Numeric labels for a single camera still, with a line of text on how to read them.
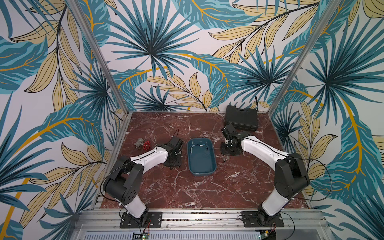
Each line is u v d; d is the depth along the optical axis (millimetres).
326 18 716
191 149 978
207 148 977
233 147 663
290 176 461
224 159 949
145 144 950
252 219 731
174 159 719
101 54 856
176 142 736
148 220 716
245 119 1134
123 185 445
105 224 741
